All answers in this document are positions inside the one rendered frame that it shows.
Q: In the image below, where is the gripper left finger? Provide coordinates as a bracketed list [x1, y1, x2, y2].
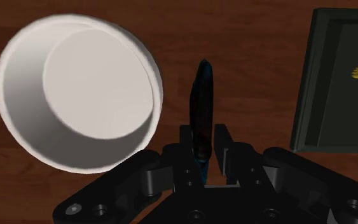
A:
[52, 124, 205, 224]

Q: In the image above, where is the dark green square tray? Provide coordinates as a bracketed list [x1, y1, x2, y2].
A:
[289, 8, 358, 153]

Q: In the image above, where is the dark blue slim pen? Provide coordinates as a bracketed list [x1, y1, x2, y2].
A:
[189, 59, 214, 185]

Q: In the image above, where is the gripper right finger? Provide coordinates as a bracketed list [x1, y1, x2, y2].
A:
[213, 123, 358, 224]

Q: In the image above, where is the white round bowl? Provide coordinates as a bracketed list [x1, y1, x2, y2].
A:
[0, 13, 164, 174]

